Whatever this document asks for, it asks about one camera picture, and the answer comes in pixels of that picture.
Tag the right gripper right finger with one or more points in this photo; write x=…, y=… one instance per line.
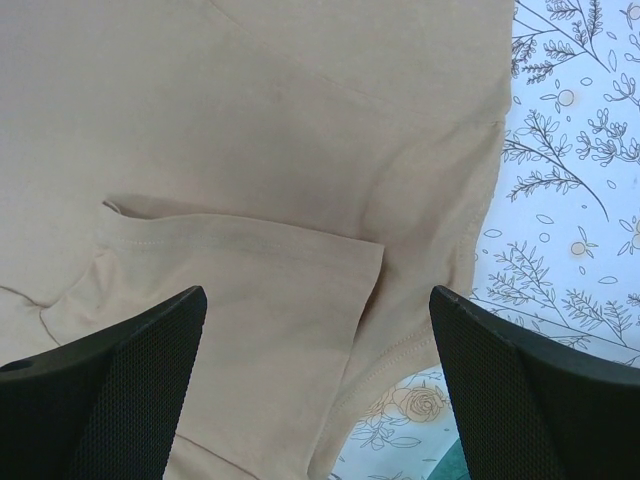
x=527, y=407

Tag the teal plastic basket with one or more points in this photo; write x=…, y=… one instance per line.
x=444, y=459

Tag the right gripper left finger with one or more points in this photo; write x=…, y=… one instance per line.
x=105, y=406

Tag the floral patterned table mat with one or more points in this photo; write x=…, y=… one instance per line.
x=559, y=240

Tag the beige t shirt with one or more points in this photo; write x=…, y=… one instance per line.
x=316, y=166

